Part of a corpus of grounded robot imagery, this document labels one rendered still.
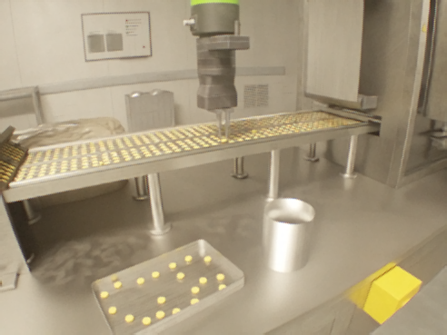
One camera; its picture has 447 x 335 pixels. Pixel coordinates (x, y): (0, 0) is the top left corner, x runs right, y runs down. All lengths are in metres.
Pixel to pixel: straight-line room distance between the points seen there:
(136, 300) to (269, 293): 0.19
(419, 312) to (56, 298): 0.46
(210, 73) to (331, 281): 0.41
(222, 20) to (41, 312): 0.54
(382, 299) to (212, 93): 0.47
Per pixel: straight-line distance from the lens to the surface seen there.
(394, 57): 0.79
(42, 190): 0.49
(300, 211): 0.49
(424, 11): 0.78
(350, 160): 0.83
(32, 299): 0.51
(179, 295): 0.43
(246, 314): 0.41
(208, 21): 0.53
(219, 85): 0.56
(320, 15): 0.87
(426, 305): 0.30
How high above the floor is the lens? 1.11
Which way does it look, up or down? 22 degrees down
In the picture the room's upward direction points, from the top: 1 degrees counter-clockwise
